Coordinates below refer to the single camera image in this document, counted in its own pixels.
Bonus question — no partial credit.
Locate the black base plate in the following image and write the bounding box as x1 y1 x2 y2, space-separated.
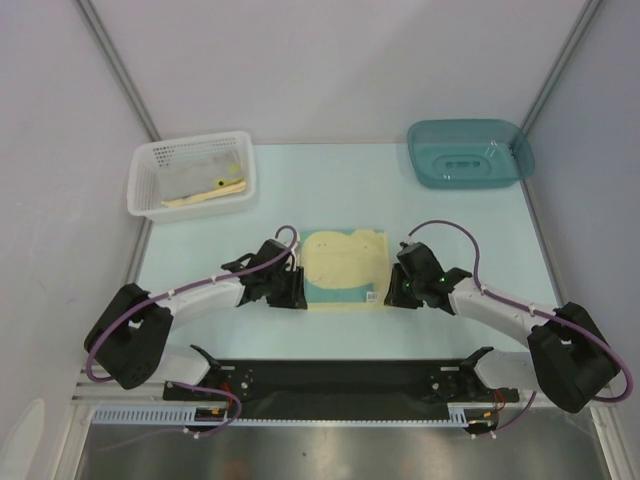
162 359 520 422

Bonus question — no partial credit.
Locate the white perforated plastic basket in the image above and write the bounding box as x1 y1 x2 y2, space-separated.
126 131 257 223

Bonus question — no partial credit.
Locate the right aluminium frame post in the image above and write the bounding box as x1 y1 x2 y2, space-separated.
521 0 604 135

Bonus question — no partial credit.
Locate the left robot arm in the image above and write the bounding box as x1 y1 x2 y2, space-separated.
84 239 303 400

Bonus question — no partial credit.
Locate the teal translucent plastic bin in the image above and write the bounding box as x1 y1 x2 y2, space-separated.
407 119 535 190

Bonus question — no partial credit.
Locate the left slotted cable duct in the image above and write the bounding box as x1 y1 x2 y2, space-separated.
92 405 228 426

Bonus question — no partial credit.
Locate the left aluminium frame post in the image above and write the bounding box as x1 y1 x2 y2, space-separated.
73 0 161 142

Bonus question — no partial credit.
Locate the aluminium frame post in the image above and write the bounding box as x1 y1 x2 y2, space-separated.
73 0 161 142
521 0 604 135

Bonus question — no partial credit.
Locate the yellow-green grey towel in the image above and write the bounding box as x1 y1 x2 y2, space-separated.
157 150 245 201

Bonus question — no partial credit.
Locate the yellow cream towel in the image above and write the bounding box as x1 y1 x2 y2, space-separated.
161 181 247 208

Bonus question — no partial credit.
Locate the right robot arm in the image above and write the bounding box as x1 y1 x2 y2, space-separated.
384 242 621 413

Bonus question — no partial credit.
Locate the pale yellow towel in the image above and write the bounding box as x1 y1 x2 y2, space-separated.
298 228 391 311

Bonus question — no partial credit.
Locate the aluminium front rail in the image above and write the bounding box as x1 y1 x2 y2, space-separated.
71 369 165 405

